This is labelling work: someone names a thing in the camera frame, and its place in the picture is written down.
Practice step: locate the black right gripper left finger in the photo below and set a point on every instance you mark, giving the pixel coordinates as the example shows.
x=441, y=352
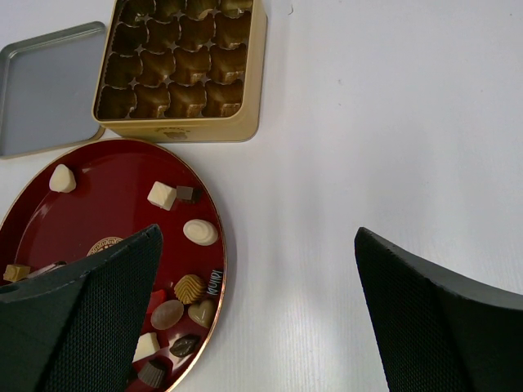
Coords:
x=76, y=328

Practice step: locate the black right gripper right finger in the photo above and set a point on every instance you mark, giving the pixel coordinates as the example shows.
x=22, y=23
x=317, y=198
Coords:
x=437, y=330

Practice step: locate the metal tongs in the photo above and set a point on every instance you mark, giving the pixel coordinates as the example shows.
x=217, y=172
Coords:
x=46, y=269

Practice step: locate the tan square swirl chocolate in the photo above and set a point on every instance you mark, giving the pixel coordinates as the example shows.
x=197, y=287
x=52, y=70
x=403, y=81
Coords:
x=16, y=272

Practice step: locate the white rectangular chocolate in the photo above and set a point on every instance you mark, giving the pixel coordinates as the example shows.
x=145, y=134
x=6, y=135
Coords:
x=147, y=345

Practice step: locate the red chocolate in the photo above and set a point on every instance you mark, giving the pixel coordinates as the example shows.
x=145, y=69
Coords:
x=156, y=299

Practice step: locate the dark ridged cup chocolate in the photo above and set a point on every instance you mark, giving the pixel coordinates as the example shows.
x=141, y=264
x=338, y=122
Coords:
x=153, y=373

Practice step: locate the brown oval chocolate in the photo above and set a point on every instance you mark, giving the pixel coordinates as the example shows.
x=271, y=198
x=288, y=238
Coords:
x=167, y=315

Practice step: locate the dark leaf chocolate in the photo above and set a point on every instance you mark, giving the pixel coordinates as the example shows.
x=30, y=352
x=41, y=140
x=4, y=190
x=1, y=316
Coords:
x=184, y=346

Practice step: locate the tan ridged shell chocolate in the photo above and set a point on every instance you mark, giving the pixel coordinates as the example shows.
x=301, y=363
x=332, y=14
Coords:
x=190, y=289

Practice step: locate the tan heart chocolate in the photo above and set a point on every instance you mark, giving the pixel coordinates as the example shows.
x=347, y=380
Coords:
x=203, y=313

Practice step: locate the white cone chocolate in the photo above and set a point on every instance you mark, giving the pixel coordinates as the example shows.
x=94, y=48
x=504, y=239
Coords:
x=62, y=180

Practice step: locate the white oval swirl chocolate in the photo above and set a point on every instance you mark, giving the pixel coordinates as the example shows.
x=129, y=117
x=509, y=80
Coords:
x=200, y=232

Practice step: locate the white cube chocolate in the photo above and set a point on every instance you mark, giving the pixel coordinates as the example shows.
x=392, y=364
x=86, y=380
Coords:
x=162, y=195

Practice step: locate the dark square chocolate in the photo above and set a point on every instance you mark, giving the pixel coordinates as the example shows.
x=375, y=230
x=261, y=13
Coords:
x=188, y=194

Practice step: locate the gold chocolate tin box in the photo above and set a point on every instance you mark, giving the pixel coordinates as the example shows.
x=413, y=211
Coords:
x=183, y=71

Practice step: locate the round red lacquer plate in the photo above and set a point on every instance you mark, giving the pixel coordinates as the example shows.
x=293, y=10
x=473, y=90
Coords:
x=113, y=180

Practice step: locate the silver tin lid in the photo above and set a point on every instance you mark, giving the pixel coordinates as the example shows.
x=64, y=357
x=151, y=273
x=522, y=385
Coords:
x=48, y=85

